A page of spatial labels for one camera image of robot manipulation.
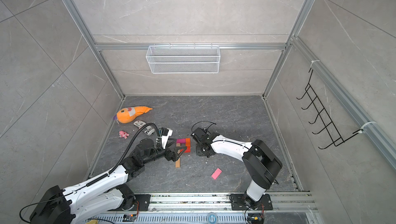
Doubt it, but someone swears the magenta block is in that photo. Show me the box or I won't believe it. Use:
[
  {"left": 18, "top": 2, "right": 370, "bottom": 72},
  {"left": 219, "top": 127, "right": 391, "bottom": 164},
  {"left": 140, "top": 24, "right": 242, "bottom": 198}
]
[{"left": 176, "top": 138, "right": 186, "bottom": 144}]

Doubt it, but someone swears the pink block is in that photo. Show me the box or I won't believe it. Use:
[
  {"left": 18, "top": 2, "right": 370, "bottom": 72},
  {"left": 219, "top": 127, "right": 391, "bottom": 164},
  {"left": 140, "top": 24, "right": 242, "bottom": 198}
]
[{"left": 211, "top": 168, "right": 222, "bottom": 180}]

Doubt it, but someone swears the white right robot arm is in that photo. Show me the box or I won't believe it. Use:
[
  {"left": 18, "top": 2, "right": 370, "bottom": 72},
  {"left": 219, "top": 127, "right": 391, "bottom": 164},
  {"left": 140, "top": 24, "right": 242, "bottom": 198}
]
[{"left": 191, "top": 128, "right": 283, "bottom": 210}]

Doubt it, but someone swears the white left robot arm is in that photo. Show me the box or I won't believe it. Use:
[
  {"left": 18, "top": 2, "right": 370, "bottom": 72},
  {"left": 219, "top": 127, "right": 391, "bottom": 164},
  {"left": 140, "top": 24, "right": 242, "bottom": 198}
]
[{"left": 21, "top": 123, "right": 185, "bottom": 224}]

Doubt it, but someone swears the small printed packet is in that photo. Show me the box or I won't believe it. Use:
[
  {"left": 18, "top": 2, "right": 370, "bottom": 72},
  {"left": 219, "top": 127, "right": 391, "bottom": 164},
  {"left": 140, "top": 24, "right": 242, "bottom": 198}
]
[{"left": 133, "top": 120, "right": 155, "bottom": 136}]

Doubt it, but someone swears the small pink toy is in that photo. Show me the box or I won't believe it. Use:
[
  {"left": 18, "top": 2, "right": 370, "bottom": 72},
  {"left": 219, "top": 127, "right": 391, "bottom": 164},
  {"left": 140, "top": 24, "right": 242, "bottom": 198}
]
[{"left": 119, "top": 130, "right": 130, "bottom": 139}]

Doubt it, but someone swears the orange plush toy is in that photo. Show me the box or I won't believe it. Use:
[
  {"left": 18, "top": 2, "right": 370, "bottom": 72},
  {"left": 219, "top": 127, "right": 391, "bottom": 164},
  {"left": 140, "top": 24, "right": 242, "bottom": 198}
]
[{"left": 113, "top": 106, "right": 152, "bottom": 124}]

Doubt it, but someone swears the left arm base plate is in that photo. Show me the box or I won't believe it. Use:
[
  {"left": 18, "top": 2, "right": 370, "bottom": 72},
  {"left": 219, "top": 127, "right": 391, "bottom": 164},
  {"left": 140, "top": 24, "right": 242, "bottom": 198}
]
[{"left": 122, "top": 194, "right": 151, "bottom": 212}]

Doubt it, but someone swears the aluminium rail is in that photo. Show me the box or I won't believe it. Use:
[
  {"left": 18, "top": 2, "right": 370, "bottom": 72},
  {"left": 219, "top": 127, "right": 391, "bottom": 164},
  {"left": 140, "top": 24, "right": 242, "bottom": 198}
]
[{"left": 60, "top": 192, "right": 319, "bottom": 215}]

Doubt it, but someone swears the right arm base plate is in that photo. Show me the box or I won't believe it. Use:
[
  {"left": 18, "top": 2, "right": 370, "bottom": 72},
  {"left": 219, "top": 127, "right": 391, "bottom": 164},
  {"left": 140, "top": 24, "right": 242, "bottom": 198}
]
[{"left": 230, "top": 194, "right": 273, "bottom": 211}]

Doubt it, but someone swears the white wire basket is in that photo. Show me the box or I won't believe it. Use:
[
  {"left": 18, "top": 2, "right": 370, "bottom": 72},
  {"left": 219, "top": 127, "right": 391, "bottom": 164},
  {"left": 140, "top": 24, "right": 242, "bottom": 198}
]
[{"left": 146, "top": 45, "right": 221, "bottom": 74}]

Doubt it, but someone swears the black wire hook rack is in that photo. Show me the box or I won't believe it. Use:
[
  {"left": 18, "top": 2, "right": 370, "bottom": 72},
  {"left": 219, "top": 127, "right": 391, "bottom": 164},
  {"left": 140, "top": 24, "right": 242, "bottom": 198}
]
[{"left": 294, "top": 68, "right": 369, "bottom": 151}]

